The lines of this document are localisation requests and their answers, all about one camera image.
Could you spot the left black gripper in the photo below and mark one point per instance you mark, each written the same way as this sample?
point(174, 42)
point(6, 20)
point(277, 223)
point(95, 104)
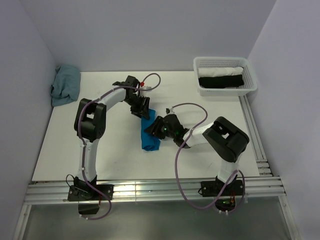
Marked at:
point(143, 109)

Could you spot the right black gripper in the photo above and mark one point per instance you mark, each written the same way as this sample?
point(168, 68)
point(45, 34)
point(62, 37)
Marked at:
point(155, 129)

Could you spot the bright blue t-shirt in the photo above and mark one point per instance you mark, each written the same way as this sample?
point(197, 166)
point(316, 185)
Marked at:
point(149, 143)

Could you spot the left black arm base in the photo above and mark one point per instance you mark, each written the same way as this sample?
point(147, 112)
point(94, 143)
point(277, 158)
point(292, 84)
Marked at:
point(89, 200)

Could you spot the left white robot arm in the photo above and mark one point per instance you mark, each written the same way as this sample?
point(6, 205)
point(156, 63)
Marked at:
point(91, 122)

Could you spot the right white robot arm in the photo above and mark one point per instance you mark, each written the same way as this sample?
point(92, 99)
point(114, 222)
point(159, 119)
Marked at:
point(226, 139)

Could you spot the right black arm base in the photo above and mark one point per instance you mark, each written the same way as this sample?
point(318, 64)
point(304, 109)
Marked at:
point(231, 197)

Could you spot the white rolled t-shirt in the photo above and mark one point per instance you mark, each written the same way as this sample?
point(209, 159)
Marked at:
point(219, 71)

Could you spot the grey-blue crumpled t-shirt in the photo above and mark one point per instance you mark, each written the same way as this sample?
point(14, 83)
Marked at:
point(65, 88)

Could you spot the black rolled t-shirt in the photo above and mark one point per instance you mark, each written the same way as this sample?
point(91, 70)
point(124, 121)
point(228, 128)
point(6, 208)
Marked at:
point(221, 82)

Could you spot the white perforated plastic basket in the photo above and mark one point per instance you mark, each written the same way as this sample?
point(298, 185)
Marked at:
point(249, 77)

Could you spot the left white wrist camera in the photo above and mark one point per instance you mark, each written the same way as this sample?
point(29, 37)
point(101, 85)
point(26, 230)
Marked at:
point(144, 89)

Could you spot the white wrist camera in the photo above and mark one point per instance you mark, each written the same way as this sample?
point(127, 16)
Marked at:
point(144, 89)
point(170, 111)

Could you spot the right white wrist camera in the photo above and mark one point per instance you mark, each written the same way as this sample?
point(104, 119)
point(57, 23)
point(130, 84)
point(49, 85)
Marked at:
point(170, 111)

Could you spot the aluminium front rail frame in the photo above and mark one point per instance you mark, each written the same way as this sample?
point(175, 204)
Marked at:
point(155, 210)

